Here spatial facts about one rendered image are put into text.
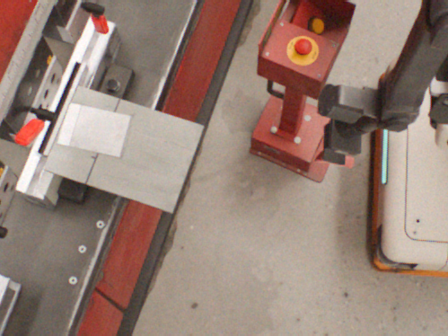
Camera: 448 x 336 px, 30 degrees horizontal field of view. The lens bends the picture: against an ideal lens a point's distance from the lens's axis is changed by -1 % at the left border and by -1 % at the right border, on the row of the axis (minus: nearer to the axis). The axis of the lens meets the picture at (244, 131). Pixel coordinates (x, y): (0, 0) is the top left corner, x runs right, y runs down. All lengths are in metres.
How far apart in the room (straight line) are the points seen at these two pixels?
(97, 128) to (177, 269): 1.01
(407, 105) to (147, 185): 0.52
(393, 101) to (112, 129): 0.57
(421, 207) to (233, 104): 0.72
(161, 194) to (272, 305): 1.03
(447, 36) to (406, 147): 1.35
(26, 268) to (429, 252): 1.13
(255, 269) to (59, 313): 0.99
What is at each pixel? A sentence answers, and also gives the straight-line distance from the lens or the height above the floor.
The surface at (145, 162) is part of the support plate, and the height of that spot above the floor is 1.00.
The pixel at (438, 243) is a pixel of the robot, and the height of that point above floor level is 0.28.
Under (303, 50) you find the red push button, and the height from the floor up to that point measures 0.81.
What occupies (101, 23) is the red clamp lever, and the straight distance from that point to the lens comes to 1.47.
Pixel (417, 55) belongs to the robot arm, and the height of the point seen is 1.46.
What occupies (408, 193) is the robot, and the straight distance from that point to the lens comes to 2.35.
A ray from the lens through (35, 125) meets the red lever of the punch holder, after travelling 1.33.
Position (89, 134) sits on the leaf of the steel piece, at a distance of 1.61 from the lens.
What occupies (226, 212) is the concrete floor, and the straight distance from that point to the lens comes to 2.57.
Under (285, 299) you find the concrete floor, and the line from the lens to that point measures 2.53.
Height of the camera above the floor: 2.51
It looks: 72 degrees down
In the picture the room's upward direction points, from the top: 1 degrees clockwise
